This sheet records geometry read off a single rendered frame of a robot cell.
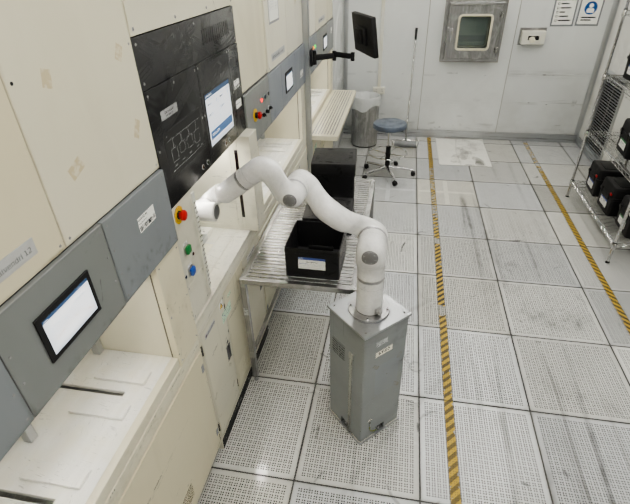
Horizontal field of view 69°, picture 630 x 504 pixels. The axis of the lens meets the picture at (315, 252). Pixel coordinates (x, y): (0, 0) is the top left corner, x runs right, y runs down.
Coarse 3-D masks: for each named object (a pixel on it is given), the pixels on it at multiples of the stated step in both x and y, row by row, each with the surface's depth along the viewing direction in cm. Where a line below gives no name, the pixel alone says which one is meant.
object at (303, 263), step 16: (304, 224) 247; (320, 224) 245; (288, 240) 231; (304, 240) 252; (320, 240) 250; (336, 240) 248; (288, 256) 227; (304, 256) 225; (320, 256) 223; (336, 256) 221; (288, 272) 232; (304, 272) 230; (320, 272) 228; (336, 272) 226
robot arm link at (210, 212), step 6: (204, 198) 200; (198, 204) 195; (204, 204) 195; (210, 204) 194; (216, 204) 196; (198, 210) 194; (204, 210) 194; (210, 210) 193; (216, 210) 196; (204, 216) 194; (210, 216) 194; (216, 216) 197
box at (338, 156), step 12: (324, 156) 300; (336, 156) 299; (348, 156) 299; (312, 168) 292; (324, 168) 291; (336, 168) 290; (348, 168) 289; (324, 180) 296; (336, 180) 295; (348, 180) 294; (336, 192) 300; (348, 192) 299
